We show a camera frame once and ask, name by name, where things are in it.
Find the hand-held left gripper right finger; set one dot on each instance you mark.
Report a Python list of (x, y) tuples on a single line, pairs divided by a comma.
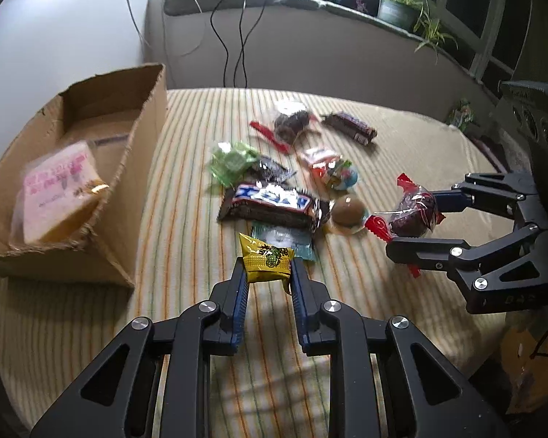
[(302, 303)]

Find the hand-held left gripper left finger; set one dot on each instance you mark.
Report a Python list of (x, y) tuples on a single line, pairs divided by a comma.
[(239, 303)]

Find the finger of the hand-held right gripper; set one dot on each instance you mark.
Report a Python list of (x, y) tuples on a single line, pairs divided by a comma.
[(420, 251), (493, 191)]

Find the red-wrapped dark chocolate ball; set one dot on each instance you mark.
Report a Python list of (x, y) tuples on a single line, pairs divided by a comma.
[(411, 219)]

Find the yellow snack packet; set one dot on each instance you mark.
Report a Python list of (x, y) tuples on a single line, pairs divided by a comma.
[(267, 262)]

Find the teal snack packet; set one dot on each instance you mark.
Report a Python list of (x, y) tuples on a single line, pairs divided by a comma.
[(283, 238)]

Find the brown chocolate ball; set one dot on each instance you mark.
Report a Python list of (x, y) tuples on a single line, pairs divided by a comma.
[(347, 210)]

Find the colourful ball candy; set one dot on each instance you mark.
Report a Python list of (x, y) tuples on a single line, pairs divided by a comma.
[(345, 177)]

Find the large brown chocolate bar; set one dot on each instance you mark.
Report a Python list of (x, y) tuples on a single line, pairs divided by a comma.
[(269, 200)]

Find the small black snack packet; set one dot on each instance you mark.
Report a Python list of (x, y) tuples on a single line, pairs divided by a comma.
[(273, 169)]

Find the cardboard box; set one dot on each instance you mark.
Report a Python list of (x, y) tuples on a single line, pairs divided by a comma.
[(118, 237)]

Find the orange and white candy packet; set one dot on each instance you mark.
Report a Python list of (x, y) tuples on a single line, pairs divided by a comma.
[(317, 157)]

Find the green candy packet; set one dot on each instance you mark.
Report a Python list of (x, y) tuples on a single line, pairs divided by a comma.
[(230, 162)]

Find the slim dark chocolate bar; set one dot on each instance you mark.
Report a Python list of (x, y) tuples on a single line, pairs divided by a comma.
[(349, 125)]

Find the clear red-ended cookie wrapper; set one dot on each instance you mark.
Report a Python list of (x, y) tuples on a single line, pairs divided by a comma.
[(290, 121)]

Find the striped blanket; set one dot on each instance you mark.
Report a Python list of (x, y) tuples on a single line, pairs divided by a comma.
[(187, 246)]

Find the green patterned packet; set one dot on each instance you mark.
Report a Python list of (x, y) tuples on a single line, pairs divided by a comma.
[(461, 116)]

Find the orange bag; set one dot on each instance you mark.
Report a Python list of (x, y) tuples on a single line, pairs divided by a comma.
[(525, 374)]

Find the potted spider plant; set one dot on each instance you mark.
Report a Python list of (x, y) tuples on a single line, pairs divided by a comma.
[(397, 11)]

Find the pink and yellow packet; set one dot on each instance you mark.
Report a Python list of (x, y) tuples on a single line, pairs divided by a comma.
[(55, 182)]

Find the small pink flower plant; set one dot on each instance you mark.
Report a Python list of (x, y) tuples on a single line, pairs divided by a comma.
[(361, 4)]

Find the white window frame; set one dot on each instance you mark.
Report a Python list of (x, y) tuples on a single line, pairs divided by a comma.
[(491, 23)]

